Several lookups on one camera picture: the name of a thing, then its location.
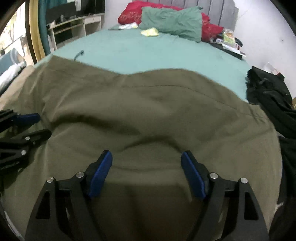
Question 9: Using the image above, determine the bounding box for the white shelf unit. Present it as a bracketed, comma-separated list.
[47, 13, 104, 53]

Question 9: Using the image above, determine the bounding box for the teal curtain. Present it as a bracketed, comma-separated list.
[38, 0, 67, 56]

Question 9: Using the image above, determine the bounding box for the black clothes pile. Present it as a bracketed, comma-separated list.
[246, 67, 295, 240]

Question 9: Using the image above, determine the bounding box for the green pillow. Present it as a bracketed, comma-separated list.
[139, 6, 203, 42]

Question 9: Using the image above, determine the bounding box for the white cloth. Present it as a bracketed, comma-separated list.
[0, 61, 27, 95]

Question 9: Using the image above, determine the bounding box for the teal bed sheet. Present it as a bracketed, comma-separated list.
[36, 29, 250, 100]

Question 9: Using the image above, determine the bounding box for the gold mirror frame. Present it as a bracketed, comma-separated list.
[25, 0, 46, 64]

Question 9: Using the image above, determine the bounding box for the grey padded headboard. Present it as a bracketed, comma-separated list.
[147, 0, 239, 31]

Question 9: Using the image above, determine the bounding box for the beige garment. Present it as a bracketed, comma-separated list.
[1, 65, 35, 110]

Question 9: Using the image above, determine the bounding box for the yellow green packet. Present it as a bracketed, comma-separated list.
[140, 28, 159, 37]

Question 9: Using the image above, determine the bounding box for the red pillow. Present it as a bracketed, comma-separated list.
[117, 1, 224, 42]

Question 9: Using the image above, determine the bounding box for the olive green garment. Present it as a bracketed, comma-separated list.
[1, 57, 282, 240]

